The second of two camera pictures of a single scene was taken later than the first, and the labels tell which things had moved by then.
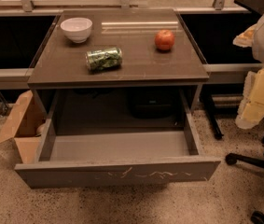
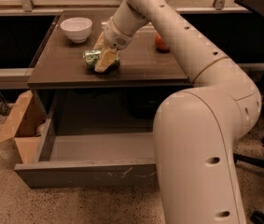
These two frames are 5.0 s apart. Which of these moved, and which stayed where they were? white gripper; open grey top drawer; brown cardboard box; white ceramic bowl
Moved: white gripper
Stayed: brown cardboard box; open grey top drawer; white ceramic bowl
